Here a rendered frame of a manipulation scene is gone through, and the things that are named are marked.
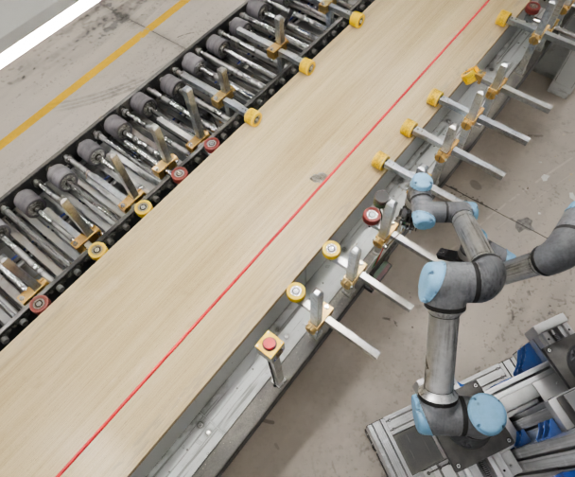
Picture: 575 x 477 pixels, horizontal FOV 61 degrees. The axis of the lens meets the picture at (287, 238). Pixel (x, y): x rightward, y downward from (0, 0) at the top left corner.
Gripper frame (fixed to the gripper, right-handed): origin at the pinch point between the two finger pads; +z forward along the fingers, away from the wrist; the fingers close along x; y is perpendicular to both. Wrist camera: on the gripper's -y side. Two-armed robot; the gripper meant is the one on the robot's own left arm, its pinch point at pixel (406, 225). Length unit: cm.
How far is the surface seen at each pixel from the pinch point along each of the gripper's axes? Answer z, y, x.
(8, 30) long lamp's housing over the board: -134, 70, -63
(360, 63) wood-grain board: 11, -101, -44
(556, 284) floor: 101, -50, 99
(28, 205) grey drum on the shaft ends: 16, 32, -175
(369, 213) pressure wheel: 10.8, -8.2, -16.7
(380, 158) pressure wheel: 3.4, -34.0, -18.5
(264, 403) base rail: 31, 81, -37
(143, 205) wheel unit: 10, 19, -117
